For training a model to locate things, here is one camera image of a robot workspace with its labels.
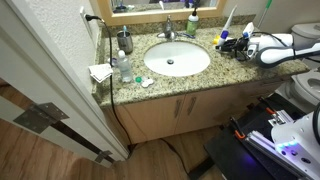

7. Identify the white contact lens case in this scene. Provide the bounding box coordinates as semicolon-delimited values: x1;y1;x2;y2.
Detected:
135;76;154;88

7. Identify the wooden vanity cabinet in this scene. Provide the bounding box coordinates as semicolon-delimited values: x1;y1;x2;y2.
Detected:
102;76;290;144

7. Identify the white oval sink basin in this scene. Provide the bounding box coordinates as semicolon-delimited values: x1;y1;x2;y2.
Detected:
143;42;210;77

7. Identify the chrome faucet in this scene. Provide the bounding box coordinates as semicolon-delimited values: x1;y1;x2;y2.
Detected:
157;15;177;40

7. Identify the yellow-capped small bottle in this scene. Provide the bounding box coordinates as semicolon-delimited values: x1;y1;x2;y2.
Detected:
213;35;220;45

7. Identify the stainless steel cup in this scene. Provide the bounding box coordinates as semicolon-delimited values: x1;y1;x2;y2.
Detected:
117;31;133;54

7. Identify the green and white mop handle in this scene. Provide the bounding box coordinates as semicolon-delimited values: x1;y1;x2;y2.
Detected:
260;0;273;21

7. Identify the wall power outlet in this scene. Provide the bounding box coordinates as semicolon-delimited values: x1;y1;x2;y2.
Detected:
79;6;93;39

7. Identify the white blue-capped lotion tube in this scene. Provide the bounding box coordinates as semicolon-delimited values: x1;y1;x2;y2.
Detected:
242;22;254;39

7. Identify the toothbrush in cup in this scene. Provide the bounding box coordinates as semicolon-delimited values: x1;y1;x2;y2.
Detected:
123;25;127;37

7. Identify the white flat toothpaste box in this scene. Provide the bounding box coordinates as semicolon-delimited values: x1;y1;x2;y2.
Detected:
224;5;237;30

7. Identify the white door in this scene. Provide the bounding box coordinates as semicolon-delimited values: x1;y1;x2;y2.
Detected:
0;0;128;167

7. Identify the green soap dispenser bottle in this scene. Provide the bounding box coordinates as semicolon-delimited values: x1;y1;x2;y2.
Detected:
186;9;199;35

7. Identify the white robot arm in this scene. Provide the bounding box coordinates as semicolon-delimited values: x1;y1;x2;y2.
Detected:
213;31;320;180

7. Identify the black power cable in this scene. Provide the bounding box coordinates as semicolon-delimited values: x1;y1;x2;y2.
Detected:
85;13;191;176

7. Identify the wood-framed mirror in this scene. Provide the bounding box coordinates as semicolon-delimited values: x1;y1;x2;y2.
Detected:
96;0;227;26

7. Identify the clear plastic bottle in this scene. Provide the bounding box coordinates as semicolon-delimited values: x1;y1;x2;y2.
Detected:
117;50;133;82

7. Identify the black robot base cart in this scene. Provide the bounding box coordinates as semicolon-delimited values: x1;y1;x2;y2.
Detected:
204;94;320;180

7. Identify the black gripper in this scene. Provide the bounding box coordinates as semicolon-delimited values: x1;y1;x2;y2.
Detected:
215;37;249;53

